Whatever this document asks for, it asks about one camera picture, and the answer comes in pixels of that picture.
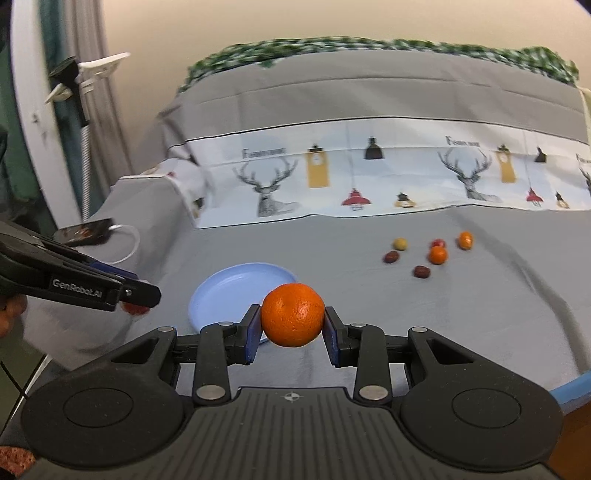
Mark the blue mattress edge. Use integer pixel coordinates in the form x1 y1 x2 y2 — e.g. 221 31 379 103
549 369 591 409

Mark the large orange mandarin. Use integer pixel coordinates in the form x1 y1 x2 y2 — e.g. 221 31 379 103
261 282 326 347

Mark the light blue plate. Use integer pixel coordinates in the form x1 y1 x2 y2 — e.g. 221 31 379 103
188 262 298 344

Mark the black gooseneck phone stand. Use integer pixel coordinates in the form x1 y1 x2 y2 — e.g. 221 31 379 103
48 56 93 222

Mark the black smartphone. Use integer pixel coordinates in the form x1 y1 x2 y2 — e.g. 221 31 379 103
53 219 114 245

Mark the green checked blanket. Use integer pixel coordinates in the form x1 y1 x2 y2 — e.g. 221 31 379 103
178 34 580 94

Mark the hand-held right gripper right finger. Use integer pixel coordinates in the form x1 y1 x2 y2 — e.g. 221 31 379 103
323 305 478 406

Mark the thin black cable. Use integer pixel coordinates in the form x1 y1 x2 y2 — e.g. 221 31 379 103
0 361 29 398

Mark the white curved door frame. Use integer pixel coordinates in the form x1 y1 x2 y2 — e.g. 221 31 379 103
8 0 86 229

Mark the white charging cable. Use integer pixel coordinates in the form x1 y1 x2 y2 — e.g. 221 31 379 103
107 224 141 269

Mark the floral patterned clothing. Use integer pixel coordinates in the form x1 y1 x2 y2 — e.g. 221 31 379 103
0 444 36 479

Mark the person's left hand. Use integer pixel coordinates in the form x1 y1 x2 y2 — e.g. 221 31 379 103
0 294 29 339

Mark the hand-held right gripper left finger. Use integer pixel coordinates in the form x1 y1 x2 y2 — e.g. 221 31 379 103
111 304 266 406

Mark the white plastic clip holder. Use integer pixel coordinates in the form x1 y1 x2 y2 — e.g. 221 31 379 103
45 52 131 104

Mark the deer and lamp printed cloth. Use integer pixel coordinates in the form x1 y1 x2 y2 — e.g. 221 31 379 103
165 117 591 230

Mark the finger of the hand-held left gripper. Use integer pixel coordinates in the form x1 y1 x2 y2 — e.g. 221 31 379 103
117 277 162 309
69 251 141 282

